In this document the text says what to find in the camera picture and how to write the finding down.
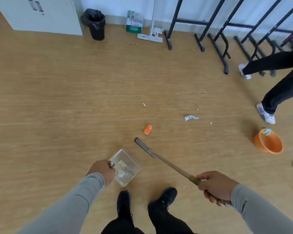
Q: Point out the person's right hand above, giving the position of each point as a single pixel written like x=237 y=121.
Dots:
x=218 y=187

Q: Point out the person's left hand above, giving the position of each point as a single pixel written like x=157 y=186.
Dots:
x=102 y=171

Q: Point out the clear plastic dustpan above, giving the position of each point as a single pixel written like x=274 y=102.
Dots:
x=133 y=177

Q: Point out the orange trash wrapper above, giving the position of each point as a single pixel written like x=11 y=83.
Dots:
x=148 y=129

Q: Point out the white-blue paper scrap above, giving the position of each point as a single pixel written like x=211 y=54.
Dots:
x=188 y=117

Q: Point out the black trash bin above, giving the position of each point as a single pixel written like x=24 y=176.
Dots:
x=96 y=29

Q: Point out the person's left forearm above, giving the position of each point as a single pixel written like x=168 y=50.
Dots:
x=68 y=207

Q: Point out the person's left leg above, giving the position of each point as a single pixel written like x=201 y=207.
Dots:
x=122 y=227

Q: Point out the person's leg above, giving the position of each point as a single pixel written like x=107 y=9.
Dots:
x=122 y=227
x=168 y=221

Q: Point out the person's right leg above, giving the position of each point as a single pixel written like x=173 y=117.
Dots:
x=168 y=221

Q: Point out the black left shoe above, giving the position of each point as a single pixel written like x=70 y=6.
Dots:
x=124 y=204

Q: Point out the black shoe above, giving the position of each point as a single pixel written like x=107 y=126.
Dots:
x=124 y=204
x=164 y=197

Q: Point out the black right shoe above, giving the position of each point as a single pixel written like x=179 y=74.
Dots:
x=164 y=197

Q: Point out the orange plastic basin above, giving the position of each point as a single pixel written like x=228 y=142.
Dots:
x=268 y=144

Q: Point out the teal folded cloth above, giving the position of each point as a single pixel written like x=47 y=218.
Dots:
x=266 y=132

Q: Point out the shrink-wrapped pack of water bottles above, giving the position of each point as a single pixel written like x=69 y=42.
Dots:
x=134 y=26

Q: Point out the crumpled white plastic bag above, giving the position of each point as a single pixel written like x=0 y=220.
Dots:
x=158 y=31

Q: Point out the grey metal filing cabinet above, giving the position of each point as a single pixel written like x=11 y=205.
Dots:
x=51 y=19

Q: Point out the silver metal pole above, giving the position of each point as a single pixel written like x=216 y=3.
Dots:
x=153 y=14

